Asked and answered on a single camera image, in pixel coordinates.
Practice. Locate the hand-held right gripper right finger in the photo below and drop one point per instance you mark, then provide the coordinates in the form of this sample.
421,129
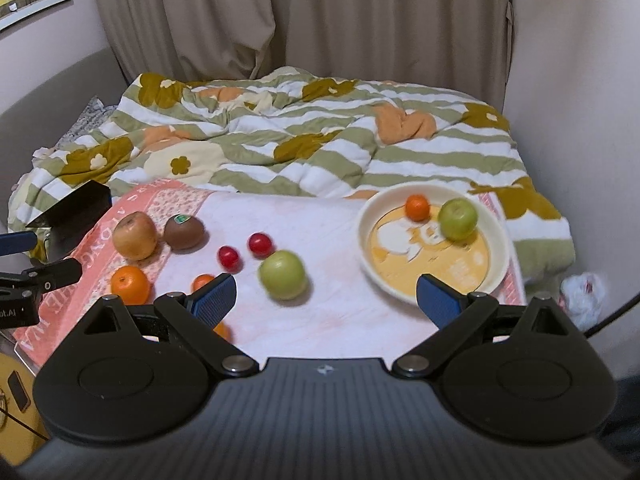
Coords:
437,302

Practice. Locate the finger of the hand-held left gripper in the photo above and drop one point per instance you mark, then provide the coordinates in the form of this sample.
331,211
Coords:
50,275
17,243

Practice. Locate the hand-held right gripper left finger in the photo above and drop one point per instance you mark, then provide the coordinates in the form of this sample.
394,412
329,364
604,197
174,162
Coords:
216,301

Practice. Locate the orange mandarin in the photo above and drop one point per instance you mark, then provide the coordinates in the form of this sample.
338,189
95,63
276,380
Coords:
130,285
202,282
417,208

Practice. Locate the red cherry tomato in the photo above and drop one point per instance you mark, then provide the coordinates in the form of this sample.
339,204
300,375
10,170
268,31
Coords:
260,245
229,258

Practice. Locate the cream bowl with cartoon print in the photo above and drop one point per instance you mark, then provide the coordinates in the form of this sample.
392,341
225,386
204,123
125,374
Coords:
390,270

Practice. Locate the large green apple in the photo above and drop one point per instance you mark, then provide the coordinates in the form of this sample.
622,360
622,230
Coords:
282,275

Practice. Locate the brown kiwi with green sticker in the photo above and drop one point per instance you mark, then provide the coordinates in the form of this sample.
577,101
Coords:
184,232

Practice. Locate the brownish apple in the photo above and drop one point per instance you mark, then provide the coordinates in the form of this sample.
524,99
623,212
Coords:
135,236

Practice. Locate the black box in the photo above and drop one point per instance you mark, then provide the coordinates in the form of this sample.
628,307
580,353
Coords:
75,215

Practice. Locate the dark smartphone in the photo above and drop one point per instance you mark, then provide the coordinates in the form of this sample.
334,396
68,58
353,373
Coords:
18,392

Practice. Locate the small green apple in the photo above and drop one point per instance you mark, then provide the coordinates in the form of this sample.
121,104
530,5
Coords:
458,219

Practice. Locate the pink and white towel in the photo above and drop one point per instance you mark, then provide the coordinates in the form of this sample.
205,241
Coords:
320,320

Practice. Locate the yellow wooden box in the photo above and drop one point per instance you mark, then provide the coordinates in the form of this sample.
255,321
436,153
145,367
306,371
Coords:
20,435

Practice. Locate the grey patterned cloth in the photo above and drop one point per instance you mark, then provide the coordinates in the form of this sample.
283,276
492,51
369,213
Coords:
87,120

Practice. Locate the white plastic bag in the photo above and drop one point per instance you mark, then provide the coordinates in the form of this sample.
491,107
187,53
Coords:
585,297

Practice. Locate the grey headboard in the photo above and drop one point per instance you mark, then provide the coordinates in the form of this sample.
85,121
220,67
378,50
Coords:
45,90

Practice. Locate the green striped floral blanket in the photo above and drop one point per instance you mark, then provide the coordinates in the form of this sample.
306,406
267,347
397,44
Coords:
320,135

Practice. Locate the beige curtain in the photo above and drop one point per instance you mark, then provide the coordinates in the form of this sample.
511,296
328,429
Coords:
310,15

